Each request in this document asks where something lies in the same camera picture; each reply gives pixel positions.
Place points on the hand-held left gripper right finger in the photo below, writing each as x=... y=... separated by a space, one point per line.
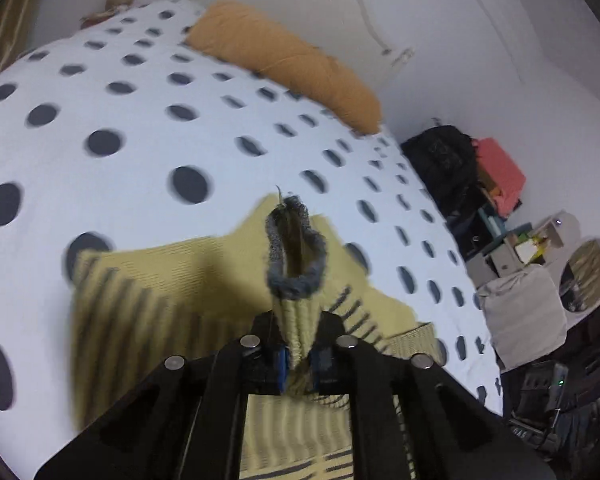
x=320 y=367

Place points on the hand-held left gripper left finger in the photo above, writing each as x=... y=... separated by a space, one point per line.
x=279 y=366

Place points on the yellow striped knit sweater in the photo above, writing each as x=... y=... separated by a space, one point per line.
x=180 y=280

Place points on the white polka dot bed sheet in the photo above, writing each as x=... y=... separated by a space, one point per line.
x=130 y=185

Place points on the black backpack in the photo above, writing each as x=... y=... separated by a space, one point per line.
x=440 y=165

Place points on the coral red box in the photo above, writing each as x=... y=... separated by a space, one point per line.
x=502 y=172

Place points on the white device with light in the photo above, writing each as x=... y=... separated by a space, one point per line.
x=565 y=232

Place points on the round mirror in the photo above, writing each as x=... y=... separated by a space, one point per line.
x=587 y=275

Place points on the orange pillow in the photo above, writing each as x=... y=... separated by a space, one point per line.
x=290 y=62

